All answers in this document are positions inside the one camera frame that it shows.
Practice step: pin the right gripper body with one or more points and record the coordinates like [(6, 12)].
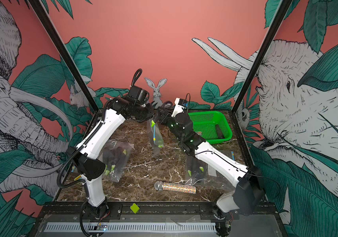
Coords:
[(173, 125)]

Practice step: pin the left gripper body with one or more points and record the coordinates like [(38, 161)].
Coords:
[(145, 113)]

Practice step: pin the clear zip-top bag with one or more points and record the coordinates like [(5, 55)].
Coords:
[(209, 178), (117, 173), (155, 137)]

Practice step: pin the dark purple eggplant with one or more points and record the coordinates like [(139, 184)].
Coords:
[(191, 166)]

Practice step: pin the sprinkle-filled cylinder tube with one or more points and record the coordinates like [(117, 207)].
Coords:
[(164, 186)]

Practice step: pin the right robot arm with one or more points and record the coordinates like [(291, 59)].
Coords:
[(248, 181)]

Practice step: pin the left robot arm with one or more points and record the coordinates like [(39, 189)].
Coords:
[(85, 155)]

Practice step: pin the green plastic basket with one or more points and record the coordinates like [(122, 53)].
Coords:
[(204, 125)]

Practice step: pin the lime green sticky note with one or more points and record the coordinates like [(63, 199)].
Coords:
[(134, 208)]

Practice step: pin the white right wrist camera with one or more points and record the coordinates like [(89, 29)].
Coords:
[(180, 106)]

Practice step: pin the white perforated rail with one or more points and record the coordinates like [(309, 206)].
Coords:
[(109, 227)]

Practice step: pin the left black frame post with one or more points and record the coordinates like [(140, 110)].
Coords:
[(49, 27)]

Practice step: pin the black frame post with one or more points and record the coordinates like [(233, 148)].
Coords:
[(49, 27), (277, 20)]

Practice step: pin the right black frame post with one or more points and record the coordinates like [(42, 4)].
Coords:
[(277, 20)]

